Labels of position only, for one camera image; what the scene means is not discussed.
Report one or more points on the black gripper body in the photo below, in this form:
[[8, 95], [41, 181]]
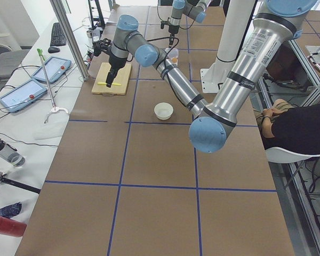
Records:
[[172, 29], [116, 63]]

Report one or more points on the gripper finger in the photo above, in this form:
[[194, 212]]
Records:
[[110, 77], [171, 39]]

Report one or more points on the clear plastic egg box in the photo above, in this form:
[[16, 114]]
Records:
[[172, 52]]

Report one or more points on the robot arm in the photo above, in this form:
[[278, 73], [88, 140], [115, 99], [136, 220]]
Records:
[[180, 7], [251, 37]]

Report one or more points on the wooden cutting board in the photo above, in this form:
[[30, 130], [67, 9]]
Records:
[[122, 78]]

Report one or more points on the yellow plastic knife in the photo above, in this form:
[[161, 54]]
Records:
[[112, 84]]

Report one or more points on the far blue teach pendant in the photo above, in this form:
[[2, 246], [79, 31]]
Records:
[[55, 68]]

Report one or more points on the blue teach pendant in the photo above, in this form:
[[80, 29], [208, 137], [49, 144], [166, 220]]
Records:
[[23, 95], [55, 68]]

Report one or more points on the black keyboard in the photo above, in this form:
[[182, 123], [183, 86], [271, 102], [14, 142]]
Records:
[[57, 36]]

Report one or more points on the white bowl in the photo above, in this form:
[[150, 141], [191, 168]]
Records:
[[163, 110]]

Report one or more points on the black computer mouse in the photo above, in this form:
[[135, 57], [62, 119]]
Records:
[[53, 49]]

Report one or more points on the reach grabber stick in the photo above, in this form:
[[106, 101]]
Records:
[[55, 109]]

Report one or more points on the near blue teach pendant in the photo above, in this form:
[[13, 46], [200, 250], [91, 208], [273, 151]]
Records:
[[23, 95]]

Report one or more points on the clear water bottle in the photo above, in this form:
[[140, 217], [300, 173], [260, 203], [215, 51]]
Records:
[[10, 154]]

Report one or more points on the white chair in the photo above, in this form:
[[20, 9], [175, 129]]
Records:
[[283, 156]]

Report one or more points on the seated person black shirt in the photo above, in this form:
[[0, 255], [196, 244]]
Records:
[[296, 129]]

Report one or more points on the red bottle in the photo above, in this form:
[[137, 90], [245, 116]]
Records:
[[11, 227]]

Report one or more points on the aluminium frame post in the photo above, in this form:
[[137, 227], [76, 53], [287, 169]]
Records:
[[61, 16]]

